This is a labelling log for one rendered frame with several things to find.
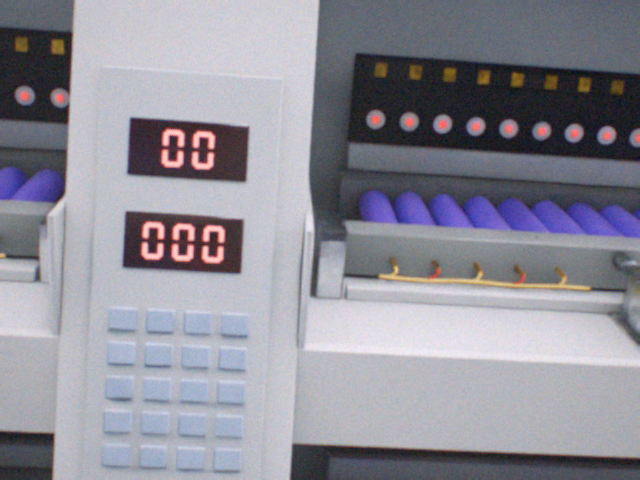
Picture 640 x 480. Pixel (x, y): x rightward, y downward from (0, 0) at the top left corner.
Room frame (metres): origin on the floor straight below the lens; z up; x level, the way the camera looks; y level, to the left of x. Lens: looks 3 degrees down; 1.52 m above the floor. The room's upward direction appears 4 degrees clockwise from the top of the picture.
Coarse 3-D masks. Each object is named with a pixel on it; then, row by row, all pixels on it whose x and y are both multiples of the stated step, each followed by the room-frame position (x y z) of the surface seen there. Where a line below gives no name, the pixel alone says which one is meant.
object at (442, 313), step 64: (384, 64) 0.49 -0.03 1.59; (448, 64) 0.49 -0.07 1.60; (512, 64) 0.50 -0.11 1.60; (384, 128) 0.51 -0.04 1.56; (448, 128) 0.51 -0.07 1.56; (512, 128) 0.51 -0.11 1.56; (576, 128) 0.51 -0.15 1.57; (384, 192) 0.49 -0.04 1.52; (448, 192) 0.49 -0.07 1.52; (512, 192) 0.49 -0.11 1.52; (576, 192) 0.50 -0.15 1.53; (320, 256) 0.37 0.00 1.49; (384, 256) 0.40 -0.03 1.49; (448, 256) 0.40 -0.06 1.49; (512, 256) 0.40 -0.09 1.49; (576, 256) 0.40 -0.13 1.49; (320, 320) 0.35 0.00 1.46; (384, 320) 0.36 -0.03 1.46; (448, 320) 0.37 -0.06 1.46; (512, 320) 0.37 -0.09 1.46; (576, 320) 0.38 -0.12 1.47; (320, 384) 0.33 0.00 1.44; (384, 384) 0.33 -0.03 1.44; (448, 384) 0.34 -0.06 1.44; (512, 384) 0.34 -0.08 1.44; (576, 384) 0.34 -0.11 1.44; (448, 448) 0.35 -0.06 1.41; (512, 448) 0.35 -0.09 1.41; (576, 448) 0.35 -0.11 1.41
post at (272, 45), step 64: (128, 0) 0.32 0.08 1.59; (192, 0) 0.33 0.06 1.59; (256, 0) 0.33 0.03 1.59; (128, 64) 0.32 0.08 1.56; (192, 64) 0.33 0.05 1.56; (256, 64) 0.33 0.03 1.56; (64, 256) 0.32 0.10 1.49; (64, 320) 0.32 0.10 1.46; (64, 384) 0.32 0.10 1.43; (64, 448) 0.32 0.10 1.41
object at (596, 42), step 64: (0, 0) 0.52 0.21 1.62; (64, 0) 0.52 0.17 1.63; (320, 0) 0.53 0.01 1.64; (384, 0) 0.53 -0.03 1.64; (448, 0) 0.53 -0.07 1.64; (512, 0) 0.54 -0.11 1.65; (576, 0) 0.54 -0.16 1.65; (320, 64) 0.53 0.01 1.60; (576, 64) 0.54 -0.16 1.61; (320, 128) 0.53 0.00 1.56; (320, 192) 0.53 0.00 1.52; (320, 448) 0.53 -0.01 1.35
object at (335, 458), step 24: (336, 456) 0.50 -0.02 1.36; (360, 456) 0.51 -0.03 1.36; (384, 456) 0.51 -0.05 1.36; (408, 456) 0.51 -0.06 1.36; (432, 456) 0.51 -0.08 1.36; (456, 456) 0.51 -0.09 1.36; (480, 456) 0.51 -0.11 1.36; (504, 456) 0.51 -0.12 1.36; (528, 456) 0.51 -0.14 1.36; (552, 456) 0.52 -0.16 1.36; (576, 456) 0.52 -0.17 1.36
